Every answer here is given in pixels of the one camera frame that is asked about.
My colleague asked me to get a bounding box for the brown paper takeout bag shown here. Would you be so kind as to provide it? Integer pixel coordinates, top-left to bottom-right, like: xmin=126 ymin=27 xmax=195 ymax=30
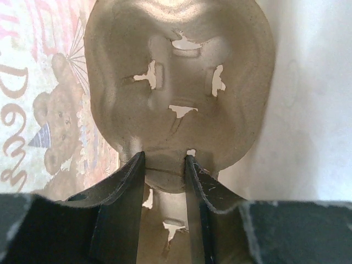
xmin=1 ymin=1 xmax=351 ymax=200

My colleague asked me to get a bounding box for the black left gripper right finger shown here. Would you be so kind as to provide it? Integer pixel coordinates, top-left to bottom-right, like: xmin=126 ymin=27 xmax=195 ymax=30
xmin=185 ymin=156 xmax=351 ymax=263

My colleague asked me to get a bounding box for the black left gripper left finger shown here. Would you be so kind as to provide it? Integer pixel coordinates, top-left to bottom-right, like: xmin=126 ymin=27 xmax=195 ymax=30
xmin=1 ymin=152 xmax=145 ymax=263

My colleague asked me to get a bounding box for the cardboard cup carrier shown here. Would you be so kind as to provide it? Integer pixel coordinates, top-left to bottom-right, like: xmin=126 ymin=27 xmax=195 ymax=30
xmin=84 ymin=1 xmax=275 ymax=263

